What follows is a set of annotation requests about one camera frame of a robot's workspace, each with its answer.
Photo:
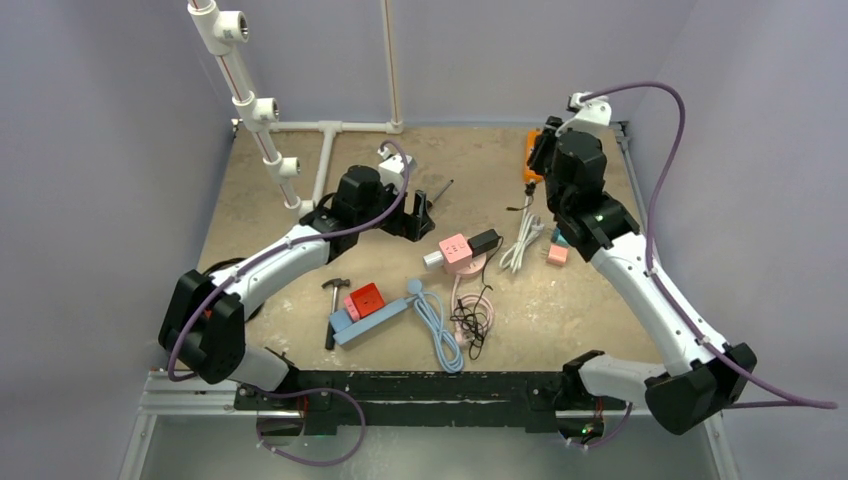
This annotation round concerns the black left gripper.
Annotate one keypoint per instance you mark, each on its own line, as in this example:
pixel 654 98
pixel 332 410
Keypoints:
pixel 410 226

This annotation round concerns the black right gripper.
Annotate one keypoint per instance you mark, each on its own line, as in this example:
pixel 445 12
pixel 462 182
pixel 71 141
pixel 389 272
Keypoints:
pixel 542 154

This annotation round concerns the pink cube power socket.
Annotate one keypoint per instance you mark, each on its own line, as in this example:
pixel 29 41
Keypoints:
pixel 457 257

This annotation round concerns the teal USB charger plug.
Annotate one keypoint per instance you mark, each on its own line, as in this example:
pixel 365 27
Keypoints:
pixel 558 239

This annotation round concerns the black power adapter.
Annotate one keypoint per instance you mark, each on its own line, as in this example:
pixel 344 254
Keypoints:
pixel 483 242

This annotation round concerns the salmon pink USB charger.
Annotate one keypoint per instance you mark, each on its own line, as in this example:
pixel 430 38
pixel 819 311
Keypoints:
pixel 557 255

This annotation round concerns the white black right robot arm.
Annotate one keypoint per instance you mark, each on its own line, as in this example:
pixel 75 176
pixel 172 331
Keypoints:
pixel 701 373

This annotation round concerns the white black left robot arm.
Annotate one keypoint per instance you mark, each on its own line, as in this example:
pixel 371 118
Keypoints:
pixel 204 325

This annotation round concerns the red cube socket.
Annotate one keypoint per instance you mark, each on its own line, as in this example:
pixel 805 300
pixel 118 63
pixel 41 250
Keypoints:
pixel 368 299

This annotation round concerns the small pink plug block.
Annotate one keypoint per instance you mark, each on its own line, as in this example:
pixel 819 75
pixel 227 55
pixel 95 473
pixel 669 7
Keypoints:
pixel 351 309

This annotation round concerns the black yellow flathead screwdriver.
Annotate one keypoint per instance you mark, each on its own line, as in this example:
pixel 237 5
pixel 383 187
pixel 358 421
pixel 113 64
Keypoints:
pixel 440 193

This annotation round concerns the black steel claw hammer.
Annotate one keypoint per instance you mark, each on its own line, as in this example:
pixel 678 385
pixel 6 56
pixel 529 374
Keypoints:
pixel 335 284

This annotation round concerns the light blue power strip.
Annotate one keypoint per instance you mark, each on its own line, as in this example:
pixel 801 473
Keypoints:
pixel 342 328

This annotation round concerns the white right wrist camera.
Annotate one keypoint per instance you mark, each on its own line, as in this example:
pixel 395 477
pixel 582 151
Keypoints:
pixel 591 116

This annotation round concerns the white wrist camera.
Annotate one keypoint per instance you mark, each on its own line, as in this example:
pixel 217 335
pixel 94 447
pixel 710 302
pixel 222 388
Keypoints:
pixel 392 169
pixel 591 116

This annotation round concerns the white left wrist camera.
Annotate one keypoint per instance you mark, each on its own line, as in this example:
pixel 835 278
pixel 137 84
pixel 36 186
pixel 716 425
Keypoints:
pixel 392 169

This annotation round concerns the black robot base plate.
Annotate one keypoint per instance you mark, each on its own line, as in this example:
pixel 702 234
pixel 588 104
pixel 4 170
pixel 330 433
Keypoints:
pixel 535 401

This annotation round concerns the aluminium rail frame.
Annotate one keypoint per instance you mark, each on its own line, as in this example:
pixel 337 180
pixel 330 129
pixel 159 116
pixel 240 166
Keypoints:
pixel 539 317

